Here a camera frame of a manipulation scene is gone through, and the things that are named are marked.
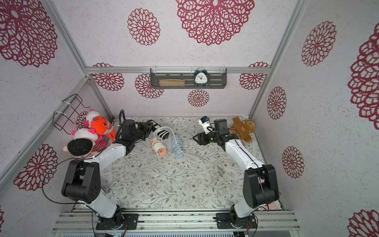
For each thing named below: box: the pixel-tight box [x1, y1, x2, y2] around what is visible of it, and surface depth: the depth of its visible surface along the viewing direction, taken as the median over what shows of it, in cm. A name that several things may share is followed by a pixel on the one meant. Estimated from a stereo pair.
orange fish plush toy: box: [90, 116, 117, 143], surface depth 90 cm
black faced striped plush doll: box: [62, 127, 107, 157], surface depth 83 cm
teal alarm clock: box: [193, 68, 209, 87], surface depth 92 cm
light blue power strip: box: [170, 134, 185, 159], surface depth 101 cm
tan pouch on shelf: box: [158, 79, 186, 87], surface depth 90 cm
